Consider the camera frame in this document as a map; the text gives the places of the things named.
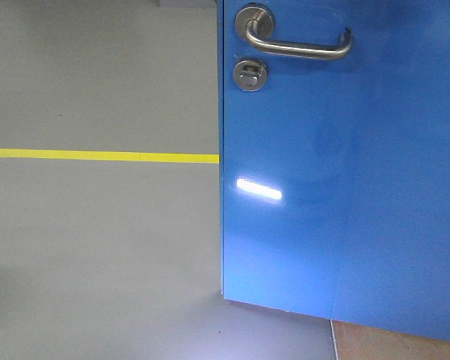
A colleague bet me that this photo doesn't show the blue door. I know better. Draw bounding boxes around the blue door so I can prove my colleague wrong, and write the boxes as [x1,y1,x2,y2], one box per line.
[217,1,450,341]

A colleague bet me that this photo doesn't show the yellow floor tape line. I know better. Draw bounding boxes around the yellow floor tape line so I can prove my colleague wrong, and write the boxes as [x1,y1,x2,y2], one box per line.
[0,148,220,164]

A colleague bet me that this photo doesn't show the plywood base platform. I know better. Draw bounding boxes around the plywood base platform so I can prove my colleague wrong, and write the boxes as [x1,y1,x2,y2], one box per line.
[331,321,450,359]

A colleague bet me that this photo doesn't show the steel thumb turn lock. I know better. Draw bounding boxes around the steel thumb turn lock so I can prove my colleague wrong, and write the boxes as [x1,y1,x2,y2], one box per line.
[232,59,269,92]

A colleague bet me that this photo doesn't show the steel door lever handle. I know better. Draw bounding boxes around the steel door lever handle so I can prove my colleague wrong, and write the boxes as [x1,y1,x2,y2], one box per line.
[234,4,354,61]

